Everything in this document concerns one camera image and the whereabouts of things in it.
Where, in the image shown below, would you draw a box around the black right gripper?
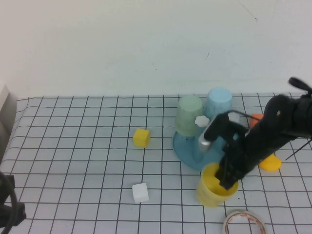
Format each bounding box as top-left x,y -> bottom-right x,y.
217,131 -> 255,191

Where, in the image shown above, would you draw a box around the yellow plastic cup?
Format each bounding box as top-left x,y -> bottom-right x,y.
196,162 -> 239,208

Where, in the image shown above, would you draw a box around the blue cup stand, flower pegs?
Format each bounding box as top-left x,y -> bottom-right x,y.
172,116 -> 229,171

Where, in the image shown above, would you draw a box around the pale green plastic cup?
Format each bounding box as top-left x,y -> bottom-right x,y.
175,95 -> 204,137

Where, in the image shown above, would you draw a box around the light blue plastic cup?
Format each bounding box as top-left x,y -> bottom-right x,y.
204,87 -> 232,121

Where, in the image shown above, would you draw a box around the roll of clear tape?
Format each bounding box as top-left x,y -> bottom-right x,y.
223,211 -> 268,234

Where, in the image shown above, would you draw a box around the yellow rubber duck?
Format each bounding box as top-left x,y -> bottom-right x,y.
258,153 -> 282,172

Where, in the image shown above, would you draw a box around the orange cube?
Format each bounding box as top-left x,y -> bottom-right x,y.
250,113 -> 265,128

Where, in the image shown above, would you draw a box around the white cube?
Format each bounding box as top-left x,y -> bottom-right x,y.
132,182 -> 149,203

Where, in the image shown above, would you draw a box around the yellow cube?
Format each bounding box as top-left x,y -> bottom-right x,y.
133,128 -> 151,149

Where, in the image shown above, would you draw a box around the grid-patterned white tablecloth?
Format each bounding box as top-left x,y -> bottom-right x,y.
0,92 -> 312,234

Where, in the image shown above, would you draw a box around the white furniture panel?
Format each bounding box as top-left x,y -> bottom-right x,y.
0,82 -> 18,164

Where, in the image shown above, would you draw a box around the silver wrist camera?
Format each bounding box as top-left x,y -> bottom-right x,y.
197,133 -> 214,152

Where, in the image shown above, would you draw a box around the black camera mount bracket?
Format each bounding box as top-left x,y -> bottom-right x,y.
203,113 -> 244,147

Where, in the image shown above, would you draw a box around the thin black camera cable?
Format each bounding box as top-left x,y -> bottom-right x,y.
225,109 -> 254,130

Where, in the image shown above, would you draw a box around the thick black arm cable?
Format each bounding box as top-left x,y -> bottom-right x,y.
288,77 -> 312,98

